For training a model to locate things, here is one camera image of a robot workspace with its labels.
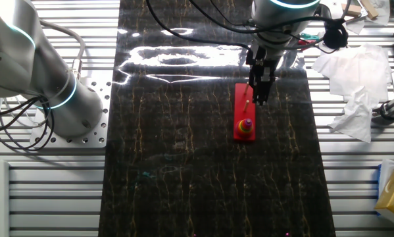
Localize grey metal tray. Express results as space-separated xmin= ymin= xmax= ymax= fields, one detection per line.
xmin=328 ymin=0 xmax=368 ymax=28

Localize flat light wooden block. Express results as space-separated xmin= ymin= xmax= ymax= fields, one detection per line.
xmin=340 ymin=3 xmax=362 ymax=18

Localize black base cable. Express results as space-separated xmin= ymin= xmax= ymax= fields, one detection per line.
xmin=0 ymin=95 xmax=43 ymax=136
xmin=0 ymin=97 xmax=55 ymax=153

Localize grey camera bracket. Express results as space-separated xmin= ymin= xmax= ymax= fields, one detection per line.
xmin=313 ymin=3 xmax=333 ymax=21

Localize red Hanoi base board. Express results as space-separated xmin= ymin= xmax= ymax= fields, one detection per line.
xmin=232 ymin=81 xmax=257 ymax=142

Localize blue tissue pack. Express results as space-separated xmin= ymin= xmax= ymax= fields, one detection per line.
xmin=376 ymin=163 xmax=382 ymax=217

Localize white tissue sheet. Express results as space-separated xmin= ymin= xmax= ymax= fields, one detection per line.
xmin=379 ymin=159 xmax=394 ymax=198

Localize long light wooden block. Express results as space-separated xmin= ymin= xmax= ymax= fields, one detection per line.
xmin=359 ymin=0 xmax=380 ymax=20

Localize black mount arm cable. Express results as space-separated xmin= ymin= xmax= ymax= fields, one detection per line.
xmin=378 ymin=100 xmax=394 ymax=122

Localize silver robot mounting plate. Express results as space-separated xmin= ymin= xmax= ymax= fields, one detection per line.
xmin=30 ymin=77 xmax=112 ymax=149

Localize black marble pattern mat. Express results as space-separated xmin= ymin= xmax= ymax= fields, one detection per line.
xmin=97 ymin=0 xmax=336 ymax=237

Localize thin black camera cable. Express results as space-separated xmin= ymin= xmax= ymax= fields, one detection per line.
xmin=188 ymin=0 xmax=349 ymax=53

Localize white paper sheet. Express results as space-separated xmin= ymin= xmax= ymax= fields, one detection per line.
xmin=344 ymin=0 xmax=391 ymax=36

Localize large purple Hanoi ring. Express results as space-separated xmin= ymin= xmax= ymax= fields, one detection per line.
xmin=235 ymin=128 xmax=255 ymax=139

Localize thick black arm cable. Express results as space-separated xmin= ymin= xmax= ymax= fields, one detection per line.
xmin=145 ymin=0 xmax=253 ymax=52

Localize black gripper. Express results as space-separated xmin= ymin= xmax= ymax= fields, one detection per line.
xmin=245 ymin=45 xmax=278 ymax=106

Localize large crumpled white tissue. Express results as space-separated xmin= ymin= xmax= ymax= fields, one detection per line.
xmin=311 ymin=42 xmax=393 ymax=99

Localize grey base cable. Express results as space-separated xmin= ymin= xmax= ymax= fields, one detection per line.
xmin=38 ymin=19 xmax=86 ymax=82

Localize red plastic clip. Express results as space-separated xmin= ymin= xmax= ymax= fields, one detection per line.
xmin=297 ymin=38 xmax=318 ymax=47

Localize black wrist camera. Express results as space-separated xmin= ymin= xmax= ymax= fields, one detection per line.
xmin=322 ymin=18 xmax=349 ymax=50

